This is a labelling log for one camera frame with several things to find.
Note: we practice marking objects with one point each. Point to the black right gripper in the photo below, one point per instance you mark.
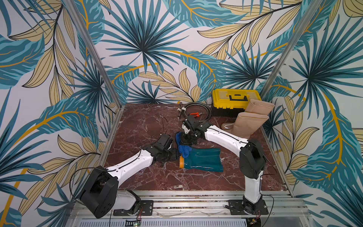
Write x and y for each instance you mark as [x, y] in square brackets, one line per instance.
[186, 136]

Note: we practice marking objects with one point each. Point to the blue grey cloth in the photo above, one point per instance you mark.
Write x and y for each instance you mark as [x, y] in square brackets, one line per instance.
[184, 150]

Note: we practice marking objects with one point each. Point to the teal rubber boot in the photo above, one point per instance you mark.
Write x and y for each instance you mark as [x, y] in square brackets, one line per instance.
[202, 159]

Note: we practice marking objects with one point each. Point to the beige boot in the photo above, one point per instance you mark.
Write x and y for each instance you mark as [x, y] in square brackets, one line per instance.
[257, 107]
[246, 124]

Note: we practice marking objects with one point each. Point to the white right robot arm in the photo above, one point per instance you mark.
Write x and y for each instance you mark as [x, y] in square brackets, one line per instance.
[251, 156]

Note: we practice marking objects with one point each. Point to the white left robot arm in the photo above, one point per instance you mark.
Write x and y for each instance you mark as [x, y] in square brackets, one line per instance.
[100, 192]

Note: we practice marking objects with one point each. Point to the yellow black toolbox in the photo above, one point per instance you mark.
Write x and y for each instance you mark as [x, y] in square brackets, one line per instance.
[230, 102]

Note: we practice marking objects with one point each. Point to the red handled pliers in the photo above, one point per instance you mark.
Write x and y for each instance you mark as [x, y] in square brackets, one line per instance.
[197, 114]

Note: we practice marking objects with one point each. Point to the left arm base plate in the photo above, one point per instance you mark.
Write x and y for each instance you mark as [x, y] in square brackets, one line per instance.
[141, 208]

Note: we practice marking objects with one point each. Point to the aluminium front rail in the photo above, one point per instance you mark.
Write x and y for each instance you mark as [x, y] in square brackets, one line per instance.
[221, 209]

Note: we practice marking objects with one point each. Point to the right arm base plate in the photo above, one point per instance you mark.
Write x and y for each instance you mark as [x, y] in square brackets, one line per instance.
[245, 207]

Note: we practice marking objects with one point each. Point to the right aluminium frame post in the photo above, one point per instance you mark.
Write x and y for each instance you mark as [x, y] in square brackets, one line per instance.
[306, 18]

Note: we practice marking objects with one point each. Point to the aluminium frame post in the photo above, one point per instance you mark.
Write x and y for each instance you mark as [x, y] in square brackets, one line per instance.
[306, 18]
[75, 15]

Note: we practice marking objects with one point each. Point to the left aluminium frame post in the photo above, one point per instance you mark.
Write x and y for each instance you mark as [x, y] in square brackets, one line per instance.
[75, 15]

